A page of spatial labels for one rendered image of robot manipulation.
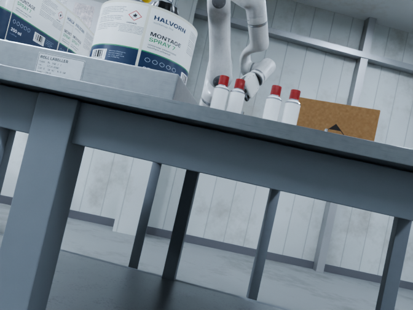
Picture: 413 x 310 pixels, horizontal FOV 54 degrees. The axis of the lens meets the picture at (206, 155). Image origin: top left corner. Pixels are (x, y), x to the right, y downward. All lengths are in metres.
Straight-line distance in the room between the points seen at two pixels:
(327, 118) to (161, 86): 1.08
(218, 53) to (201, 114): 1.43
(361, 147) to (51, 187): 0.40
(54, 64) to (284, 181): 0.38
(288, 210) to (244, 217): 0.48
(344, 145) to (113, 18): 0.49
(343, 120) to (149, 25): 1.00
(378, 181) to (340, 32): 4.37
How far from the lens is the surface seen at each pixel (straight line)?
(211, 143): 0.54
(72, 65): 0.64
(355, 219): 4.77
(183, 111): 0.51
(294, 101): 1.36
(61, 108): 0.59
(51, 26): 1.04
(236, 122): 0.50
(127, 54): 0.76
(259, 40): 1.92
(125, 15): 0.79
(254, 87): 1.93
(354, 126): 1.60
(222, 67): 1.93
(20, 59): 0.69
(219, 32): 1.89
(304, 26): 4.77
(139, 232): 2.64
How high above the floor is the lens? 0.75
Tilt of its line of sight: 3 degrees up
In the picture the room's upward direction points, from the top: 13 degrees clockwise
